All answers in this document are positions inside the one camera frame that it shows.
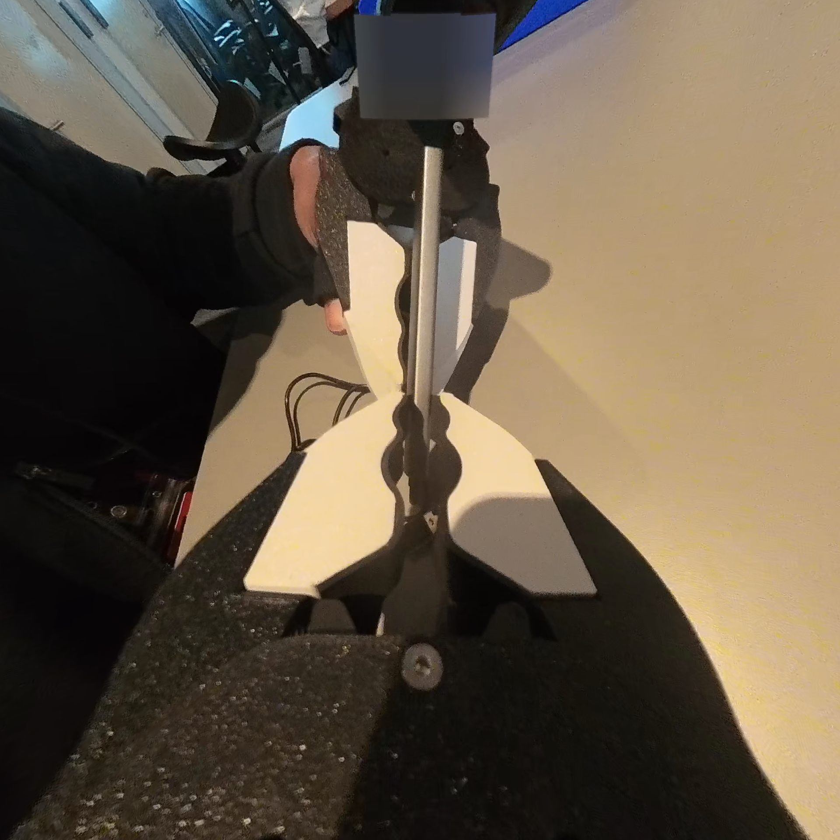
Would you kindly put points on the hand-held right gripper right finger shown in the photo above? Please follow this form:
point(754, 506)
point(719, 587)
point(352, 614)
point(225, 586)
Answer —
point(518, 525)

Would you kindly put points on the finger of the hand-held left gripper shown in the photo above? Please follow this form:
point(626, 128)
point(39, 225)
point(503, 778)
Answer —
point(456, 302)
point(371, 295)

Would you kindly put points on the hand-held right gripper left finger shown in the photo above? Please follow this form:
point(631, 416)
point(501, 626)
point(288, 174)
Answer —
point(315, 512)

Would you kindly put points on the person's left forearm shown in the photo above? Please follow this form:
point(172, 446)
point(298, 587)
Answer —
point(131, 216)

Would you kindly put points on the person's left hand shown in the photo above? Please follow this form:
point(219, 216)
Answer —
point(303, 197)

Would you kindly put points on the white desk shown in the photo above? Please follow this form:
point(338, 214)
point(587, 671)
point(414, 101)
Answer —
point(308, 118)

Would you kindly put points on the red and black tool bag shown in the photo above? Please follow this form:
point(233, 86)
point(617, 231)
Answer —
point(177, 518)

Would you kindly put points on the black office chair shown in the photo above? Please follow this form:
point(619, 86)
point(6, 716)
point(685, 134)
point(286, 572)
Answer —
point(239, 111)

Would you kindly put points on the blue plastic bin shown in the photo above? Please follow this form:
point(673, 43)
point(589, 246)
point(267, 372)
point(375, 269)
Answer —
point(538, 19)

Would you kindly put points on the white door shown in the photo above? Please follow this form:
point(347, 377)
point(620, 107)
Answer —
point(131, 79)

